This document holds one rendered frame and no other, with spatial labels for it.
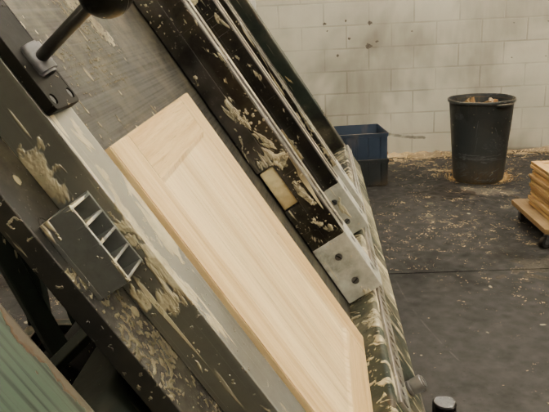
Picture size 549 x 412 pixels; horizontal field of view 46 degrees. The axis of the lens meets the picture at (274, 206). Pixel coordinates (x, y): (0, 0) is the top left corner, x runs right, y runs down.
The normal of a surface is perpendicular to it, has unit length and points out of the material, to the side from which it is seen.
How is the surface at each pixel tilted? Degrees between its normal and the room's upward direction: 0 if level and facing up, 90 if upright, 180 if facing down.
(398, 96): 90
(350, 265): 90
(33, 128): 90
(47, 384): 58
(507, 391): 0
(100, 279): 89
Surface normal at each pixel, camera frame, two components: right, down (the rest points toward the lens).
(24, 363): 0.82, -0.53
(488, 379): -0.05, -0.95
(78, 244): -0.04, 0.29
